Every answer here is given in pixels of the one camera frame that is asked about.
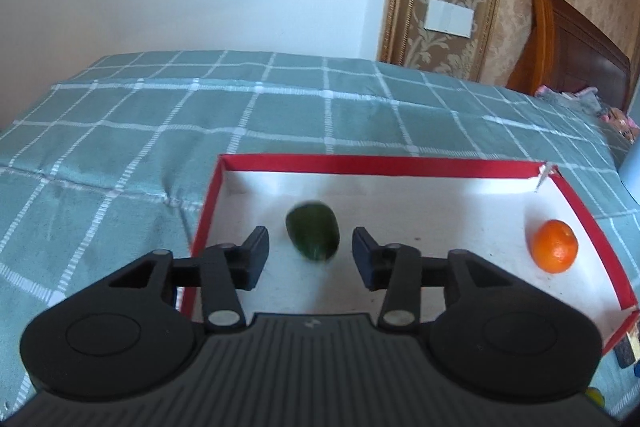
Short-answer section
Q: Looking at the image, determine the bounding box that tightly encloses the green plaid bed sheet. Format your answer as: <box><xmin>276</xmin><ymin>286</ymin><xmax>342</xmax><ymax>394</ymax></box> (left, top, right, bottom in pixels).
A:
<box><xmin>1</xmin><ymin>51</ymin><xmax>639</xmax><ymax>416</ymax></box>

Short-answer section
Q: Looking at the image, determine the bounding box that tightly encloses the white wall switch plate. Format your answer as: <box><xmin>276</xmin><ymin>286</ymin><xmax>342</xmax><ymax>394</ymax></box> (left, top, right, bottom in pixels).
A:
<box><xmin>423</xmin><ymin>0</ymin><xmax>474</xmax><ymax>39</ymax></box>

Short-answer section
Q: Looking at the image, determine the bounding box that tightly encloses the pink floral pillow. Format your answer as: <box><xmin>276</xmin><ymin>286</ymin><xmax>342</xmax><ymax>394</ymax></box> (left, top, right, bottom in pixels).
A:
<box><xmin>534</xmin><ymin>86</ymin><xmax>639</xmax><ymax>143</ymax></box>

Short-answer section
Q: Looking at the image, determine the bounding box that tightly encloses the red white shallow box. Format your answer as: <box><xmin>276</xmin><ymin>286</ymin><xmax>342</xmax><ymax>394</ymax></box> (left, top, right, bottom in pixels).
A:
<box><xmin>193</xmin><ymin>154</ymin><xmax>639</xmax><ymax>349</ymax></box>

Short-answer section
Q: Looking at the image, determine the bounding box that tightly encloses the dark green avocado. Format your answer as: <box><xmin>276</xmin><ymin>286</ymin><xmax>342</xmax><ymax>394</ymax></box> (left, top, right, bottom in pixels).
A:
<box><xmin>285</xmin><ymin>200</ymin><xmax>340</xmax><ymax>262</ymax></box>

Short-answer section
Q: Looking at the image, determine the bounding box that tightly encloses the small orange tangerine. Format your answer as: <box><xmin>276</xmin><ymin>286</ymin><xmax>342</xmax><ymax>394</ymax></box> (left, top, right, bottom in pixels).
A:
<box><xmin>529</xmin><ymin>220</ymin><xmax>578</xmax><ymax>274</ymax></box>

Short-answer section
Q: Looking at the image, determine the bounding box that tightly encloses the brown wooden headboard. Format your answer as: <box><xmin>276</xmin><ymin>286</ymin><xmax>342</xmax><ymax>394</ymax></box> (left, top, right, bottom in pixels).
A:
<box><xmin>506</xmin><ymin>0</ymin><xmax>631</xmax><ymax>109</ymax></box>

